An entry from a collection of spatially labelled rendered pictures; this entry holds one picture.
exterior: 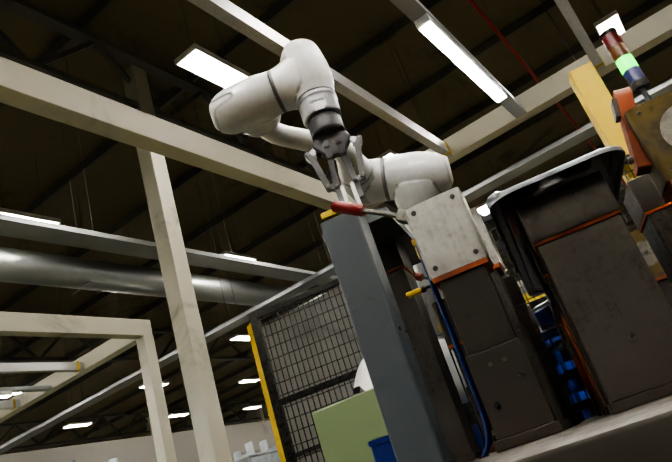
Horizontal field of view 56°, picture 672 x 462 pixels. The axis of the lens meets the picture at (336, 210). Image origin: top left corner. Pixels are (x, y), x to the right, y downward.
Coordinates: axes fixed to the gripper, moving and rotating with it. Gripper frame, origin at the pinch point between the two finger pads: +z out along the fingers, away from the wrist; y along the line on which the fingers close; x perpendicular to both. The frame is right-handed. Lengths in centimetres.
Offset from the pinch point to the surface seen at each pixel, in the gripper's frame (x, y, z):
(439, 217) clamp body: -30.9, 10.4, 20.8
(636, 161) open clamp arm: -36, 38, 24
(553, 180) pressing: -38, 26, 24
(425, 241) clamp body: -30.2, 7.3, 23.4
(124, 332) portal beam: 623, -302, -207
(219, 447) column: 760, -256, -57
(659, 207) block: -18, 46, 27
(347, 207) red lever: -25.4, -1.8, 12.1
